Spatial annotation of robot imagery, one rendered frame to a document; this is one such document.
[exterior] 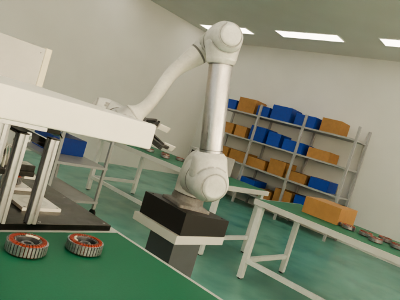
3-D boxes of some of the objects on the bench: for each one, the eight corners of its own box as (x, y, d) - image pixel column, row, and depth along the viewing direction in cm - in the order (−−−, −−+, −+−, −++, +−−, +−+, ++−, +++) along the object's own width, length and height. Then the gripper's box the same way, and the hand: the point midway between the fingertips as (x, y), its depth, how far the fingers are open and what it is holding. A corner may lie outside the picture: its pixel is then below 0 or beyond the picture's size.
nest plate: (41, 199, 164) (42, 196, 164) (60, 212, 154) (61, 209, 154) (3, 196, 153) (5, 193, 153) (21, 210, 143) (22, 207, 143)
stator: (36, 263, 110) (40, 250, 110) (-5, 252, 110) (-1, 238, 110) (51, 251, 121) (55, 238, 121) (14, 240, 121) (17, 228, 121)
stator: (99, 247, 136) (102, 236, 136) (102, 260, 126) (106, 249, 126) (64, 240, 132) (67, 230, 132) (65, 254, 122) (68, 242, 122)
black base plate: (33, 180, 199) (34, 175, 199) (109, 231, 157) (111, 225, 157) (-81, 168, 164) (-79, 162, 163) (-20, 230, 122) (-18, 222, 122)
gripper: (142, 135, 180) (181, 152, 192) (136, 101, 198) (171, 118, 210) (133, 147, 183) (171, 162, 196) (127, 112, 201) (163, 128, 213)
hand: (169, 138), depth 202 cm, fingers open, 13 cm apart
